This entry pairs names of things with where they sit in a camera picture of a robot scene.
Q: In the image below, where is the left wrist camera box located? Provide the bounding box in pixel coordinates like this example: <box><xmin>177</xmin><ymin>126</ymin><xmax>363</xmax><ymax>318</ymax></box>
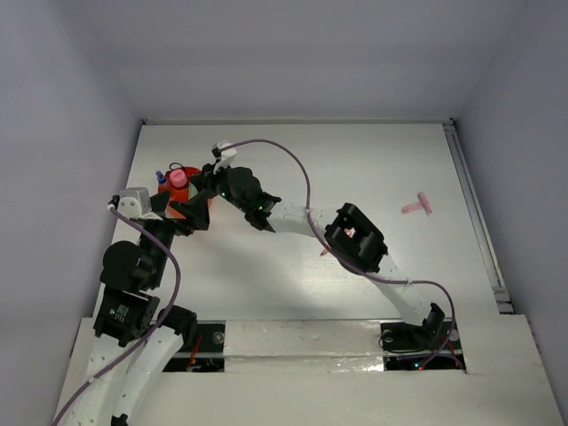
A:
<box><xmin>108</xmin><ymin>187</ymin><xmax>153</xmax><ymax>220</ymax></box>

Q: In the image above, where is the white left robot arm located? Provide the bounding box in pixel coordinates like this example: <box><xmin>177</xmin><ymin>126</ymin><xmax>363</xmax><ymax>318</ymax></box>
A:
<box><xmin>67</xmin><ymin>187</ymin><xmax>201</xmax><ymax>425</ymax></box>

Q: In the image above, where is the clear glue bottle blue cap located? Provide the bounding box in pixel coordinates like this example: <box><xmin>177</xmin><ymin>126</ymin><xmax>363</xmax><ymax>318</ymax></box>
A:
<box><xmin>155</xmin><ymin>170</ymin><xmax>168</xmax><ymax>191</ymax></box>

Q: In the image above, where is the pink cap crayon bottle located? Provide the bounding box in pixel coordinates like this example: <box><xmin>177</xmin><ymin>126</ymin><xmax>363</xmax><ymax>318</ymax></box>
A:
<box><xmin>170</xmin><ymin>168</ymin><xmax>188</xmax><ymax>189</ymax></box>

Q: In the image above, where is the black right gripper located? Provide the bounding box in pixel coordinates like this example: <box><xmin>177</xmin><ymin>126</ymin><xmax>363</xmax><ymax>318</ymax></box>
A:
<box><xmin>189</xmin><ymin>159</ymin><xmax>249</xmax><ymax>214</ymax></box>

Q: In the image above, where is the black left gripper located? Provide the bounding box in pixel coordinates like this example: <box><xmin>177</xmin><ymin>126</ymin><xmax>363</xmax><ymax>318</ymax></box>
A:
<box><xmin>140</xmin><ymin>187</ymin><xmax>209</xmax><ymax>285</ymax></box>

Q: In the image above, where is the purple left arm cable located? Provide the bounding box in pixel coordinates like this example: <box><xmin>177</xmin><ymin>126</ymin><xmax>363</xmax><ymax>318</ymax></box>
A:
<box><xmin>51</xmin><ymin>208</ymin><xmax>182</xmax><ymax>426</ymax></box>

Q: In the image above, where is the pink highlighter pen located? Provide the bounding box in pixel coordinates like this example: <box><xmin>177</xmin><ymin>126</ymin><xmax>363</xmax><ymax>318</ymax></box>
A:
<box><xmin>401</xmin><ymin>192</ymin><xmax>432</xmax><ymax>215</ymax></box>

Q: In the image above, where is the orange round desk organizer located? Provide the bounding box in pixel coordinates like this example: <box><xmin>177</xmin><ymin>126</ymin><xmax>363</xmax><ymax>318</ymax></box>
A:
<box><xmin>157</xmin><ymin>165</ymin><xmax>201</xmax><ymax>219</ymax></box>

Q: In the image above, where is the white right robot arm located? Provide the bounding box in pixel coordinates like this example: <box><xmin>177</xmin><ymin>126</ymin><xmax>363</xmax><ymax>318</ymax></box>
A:
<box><xmin>190</xmin><ymin>164</ymin><xmax>445</xmax><ymax>351</ymax></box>

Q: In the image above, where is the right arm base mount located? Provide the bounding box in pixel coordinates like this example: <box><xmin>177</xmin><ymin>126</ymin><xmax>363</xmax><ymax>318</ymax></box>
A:
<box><xmin>378</xmin><ymin>320</ymin><xmax>465</xmax><ymax>371</ymax></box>

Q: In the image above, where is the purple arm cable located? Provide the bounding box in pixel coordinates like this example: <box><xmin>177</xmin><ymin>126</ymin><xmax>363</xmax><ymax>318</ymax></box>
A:
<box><xmin>230</xmin><ymin>139</ymin><xmax>456</xmax><ymax>369</ymax></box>
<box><xmin>51</xmin><ymin>208</ymin><xmax>182</xmax><ymax>426</ymax></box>

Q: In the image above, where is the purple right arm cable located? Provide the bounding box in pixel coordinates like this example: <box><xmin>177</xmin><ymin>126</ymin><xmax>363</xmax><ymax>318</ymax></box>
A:
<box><xmin>230</xmin><ymin>139</ymin><xmax>456</xmax><ymax>369</ymax></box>

